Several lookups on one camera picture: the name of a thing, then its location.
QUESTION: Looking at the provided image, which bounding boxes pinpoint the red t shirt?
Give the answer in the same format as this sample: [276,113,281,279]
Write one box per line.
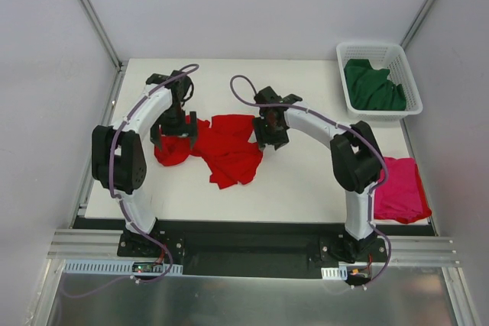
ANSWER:
[154,115,263,189]
[381,157,432,224]

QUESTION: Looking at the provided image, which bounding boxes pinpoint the white plastic basket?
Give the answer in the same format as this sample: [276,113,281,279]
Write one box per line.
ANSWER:
[336,42,423,121]

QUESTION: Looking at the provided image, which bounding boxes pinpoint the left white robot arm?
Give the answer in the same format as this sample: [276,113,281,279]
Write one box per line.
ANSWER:
[91,64,199,257]

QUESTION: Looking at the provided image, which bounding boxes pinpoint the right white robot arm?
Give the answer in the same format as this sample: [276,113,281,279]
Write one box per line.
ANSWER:
[252,86,383,263]

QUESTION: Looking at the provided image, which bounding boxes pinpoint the green t shirt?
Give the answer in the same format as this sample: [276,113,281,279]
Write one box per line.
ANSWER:
[344,59,407,111]

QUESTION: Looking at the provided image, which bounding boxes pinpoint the folded red t shirt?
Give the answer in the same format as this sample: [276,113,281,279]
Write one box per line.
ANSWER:
[381,157,432,224]

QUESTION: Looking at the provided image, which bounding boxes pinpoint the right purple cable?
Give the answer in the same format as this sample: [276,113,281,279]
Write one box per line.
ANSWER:
[228,74,392,293]

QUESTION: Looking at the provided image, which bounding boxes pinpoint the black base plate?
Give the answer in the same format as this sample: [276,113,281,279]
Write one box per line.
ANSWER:
[117,220,387,279]

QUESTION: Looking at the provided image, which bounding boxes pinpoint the right white cable duct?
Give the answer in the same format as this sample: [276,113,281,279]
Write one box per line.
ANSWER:
[321,266,348,281]

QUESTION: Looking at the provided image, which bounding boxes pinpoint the white cable duct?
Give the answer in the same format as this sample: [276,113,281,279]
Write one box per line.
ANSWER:
[321,266,348,281]
[64,260,183,277]

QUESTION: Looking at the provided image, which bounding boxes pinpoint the aluminium rail frame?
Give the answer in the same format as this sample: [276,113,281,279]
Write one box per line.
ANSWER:
[47,59,482,326]

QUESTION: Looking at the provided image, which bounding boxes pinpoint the left white cable duct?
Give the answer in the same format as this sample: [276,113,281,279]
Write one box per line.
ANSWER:
[64,260,183,277]

